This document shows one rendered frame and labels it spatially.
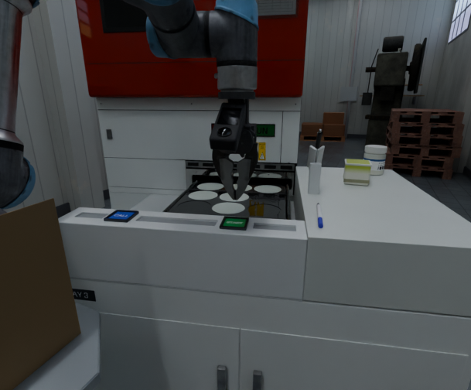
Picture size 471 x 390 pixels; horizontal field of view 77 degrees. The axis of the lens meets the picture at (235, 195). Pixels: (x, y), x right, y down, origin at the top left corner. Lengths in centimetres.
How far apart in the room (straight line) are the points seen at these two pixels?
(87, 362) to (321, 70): 1018
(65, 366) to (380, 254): 57
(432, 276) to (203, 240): 44
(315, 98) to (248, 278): 989
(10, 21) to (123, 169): 76
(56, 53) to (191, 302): 301
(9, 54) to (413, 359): 99
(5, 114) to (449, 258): 86
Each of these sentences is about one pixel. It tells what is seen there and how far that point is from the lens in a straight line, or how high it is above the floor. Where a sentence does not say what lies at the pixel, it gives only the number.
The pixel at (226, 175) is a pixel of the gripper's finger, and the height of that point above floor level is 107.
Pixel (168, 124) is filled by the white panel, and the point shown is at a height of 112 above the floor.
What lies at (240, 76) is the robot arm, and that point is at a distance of 56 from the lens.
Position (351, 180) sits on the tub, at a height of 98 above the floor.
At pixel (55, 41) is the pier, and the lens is 347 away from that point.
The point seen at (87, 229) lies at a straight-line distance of 72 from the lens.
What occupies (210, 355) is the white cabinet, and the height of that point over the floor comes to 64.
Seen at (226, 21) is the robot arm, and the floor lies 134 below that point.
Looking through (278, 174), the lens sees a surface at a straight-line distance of 118.
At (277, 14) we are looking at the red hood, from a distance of 113.
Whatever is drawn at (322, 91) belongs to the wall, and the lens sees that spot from 1037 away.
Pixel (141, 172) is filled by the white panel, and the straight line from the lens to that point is 133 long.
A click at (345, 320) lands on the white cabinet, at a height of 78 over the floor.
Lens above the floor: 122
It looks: 18 degrees down
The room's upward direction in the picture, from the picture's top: straight up
